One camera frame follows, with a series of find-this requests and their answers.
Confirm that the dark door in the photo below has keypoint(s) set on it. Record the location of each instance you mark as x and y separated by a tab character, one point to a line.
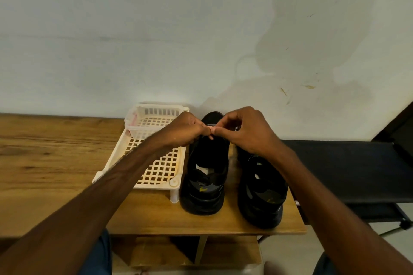
399	126

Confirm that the person's left forearm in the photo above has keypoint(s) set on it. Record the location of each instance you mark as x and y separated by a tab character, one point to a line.
71	220

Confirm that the black shoe rack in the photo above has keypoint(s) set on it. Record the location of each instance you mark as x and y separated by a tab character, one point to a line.
355	172

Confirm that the large white plastic tray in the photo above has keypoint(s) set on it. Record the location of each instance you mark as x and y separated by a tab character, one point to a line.
161	168

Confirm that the black shoe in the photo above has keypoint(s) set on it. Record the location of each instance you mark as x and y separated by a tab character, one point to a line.
261	197
205	188

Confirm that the person's right forearm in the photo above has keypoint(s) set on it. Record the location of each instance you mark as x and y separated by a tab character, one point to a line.
348	220

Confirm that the low wooden table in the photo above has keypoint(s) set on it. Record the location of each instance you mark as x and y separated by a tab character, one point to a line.
39	162

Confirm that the small white plastic basket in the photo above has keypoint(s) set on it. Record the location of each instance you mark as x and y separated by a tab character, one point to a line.
139	131

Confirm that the person's blue shorts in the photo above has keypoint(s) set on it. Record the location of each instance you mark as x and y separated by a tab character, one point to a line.
97	257

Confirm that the person's left hand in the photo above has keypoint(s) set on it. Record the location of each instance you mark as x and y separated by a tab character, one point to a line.
184	130

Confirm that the person's right hand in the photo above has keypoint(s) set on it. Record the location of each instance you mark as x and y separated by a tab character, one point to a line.
251	131

